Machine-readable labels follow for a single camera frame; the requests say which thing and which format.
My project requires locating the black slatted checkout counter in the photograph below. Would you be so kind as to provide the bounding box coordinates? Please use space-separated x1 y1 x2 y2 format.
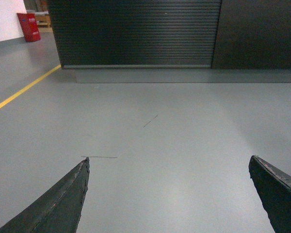
48 0 291 83

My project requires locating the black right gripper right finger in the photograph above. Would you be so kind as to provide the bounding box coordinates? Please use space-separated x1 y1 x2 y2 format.
248 155 291 233

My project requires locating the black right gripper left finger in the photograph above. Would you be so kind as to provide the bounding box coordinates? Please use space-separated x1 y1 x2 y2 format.
0 157 90 233

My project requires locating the red box on floor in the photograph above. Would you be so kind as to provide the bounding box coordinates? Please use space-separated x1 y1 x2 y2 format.
17 13 41 42

